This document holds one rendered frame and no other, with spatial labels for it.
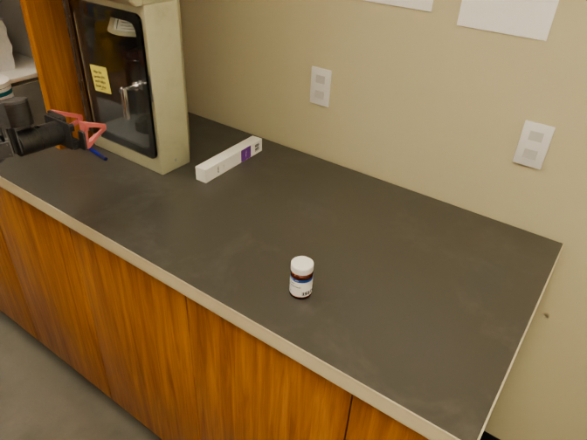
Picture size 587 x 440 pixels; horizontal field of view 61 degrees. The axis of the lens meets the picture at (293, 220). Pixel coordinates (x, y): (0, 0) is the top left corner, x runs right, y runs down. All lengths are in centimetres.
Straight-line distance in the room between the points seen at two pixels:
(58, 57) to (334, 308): 111
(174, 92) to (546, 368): 137
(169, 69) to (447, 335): 98
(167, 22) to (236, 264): 66
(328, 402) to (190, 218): 57
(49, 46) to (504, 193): 134
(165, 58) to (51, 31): 38
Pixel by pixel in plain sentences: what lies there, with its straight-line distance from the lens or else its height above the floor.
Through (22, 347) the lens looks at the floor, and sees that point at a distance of 245.
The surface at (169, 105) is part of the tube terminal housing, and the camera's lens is 148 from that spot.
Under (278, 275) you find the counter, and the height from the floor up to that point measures 94.
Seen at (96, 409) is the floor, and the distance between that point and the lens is 214.
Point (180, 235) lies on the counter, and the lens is 126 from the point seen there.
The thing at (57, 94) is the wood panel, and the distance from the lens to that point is 171.
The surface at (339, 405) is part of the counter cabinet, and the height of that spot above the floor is 81.
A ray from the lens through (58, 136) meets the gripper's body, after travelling 133.
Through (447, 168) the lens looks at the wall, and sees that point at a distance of 148.
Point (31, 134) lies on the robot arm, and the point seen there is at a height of 117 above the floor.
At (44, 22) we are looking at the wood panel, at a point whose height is 132.
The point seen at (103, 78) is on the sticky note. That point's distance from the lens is 157.
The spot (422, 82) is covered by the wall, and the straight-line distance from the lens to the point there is 143.
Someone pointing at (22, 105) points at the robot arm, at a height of 124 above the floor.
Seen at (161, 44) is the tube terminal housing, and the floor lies 131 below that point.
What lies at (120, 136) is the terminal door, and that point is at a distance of 160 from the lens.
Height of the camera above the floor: 167
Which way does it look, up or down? 34 degrees down
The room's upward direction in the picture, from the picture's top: 3 degrees clockwise
